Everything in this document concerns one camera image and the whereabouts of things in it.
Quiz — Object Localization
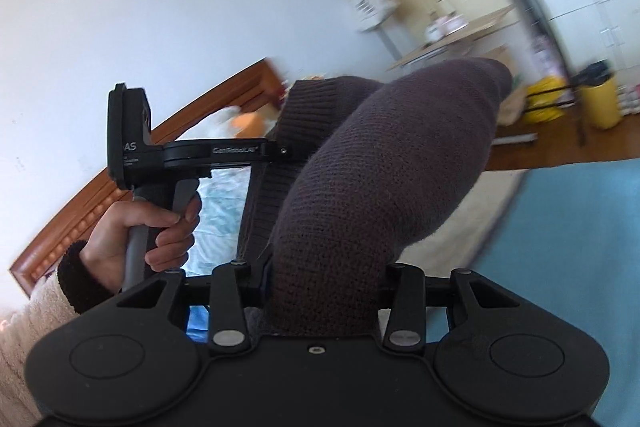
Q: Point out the person's left hand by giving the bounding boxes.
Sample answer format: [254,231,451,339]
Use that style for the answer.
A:
[79,193,202,294]

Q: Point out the dark purple knit sweater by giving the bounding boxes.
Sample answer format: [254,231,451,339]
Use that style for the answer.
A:
[238,57,512,336]

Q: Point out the yellow trash bin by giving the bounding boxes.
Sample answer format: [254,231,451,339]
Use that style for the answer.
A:
[576,61,622,130]

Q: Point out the person's left forearm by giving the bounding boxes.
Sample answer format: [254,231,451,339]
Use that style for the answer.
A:
[56,241,124,314]

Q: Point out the light blue bed sheet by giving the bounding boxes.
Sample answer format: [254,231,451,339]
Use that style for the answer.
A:
[184,156,640,427]

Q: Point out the wooden headboard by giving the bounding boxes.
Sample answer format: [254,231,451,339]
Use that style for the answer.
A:
[10,58,285,295]

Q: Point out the orange plaid blanket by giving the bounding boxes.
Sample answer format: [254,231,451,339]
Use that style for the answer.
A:
[230,112,268,139]

